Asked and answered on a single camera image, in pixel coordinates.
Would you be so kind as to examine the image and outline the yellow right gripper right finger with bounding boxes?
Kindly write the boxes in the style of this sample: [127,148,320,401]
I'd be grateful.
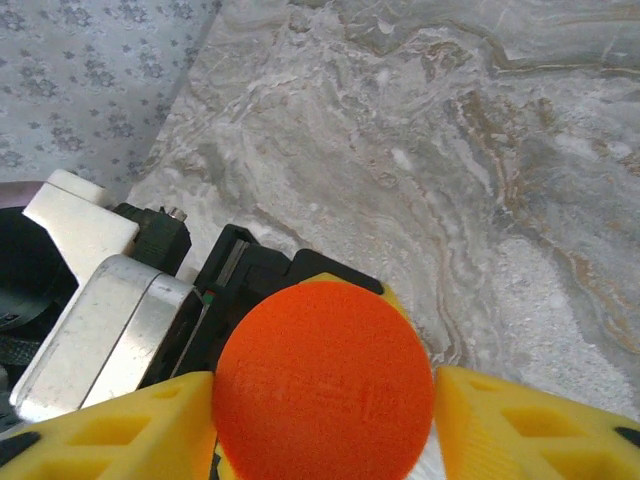
[433,367,640,480]

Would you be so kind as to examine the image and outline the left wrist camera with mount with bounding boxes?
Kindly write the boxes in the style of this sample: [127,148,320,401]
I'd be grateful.
[9,168,194,421]

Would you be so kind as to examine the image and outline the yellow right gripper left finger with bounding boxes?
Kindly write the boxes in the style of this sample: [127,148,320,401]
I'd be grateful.
[0,370,224,480]

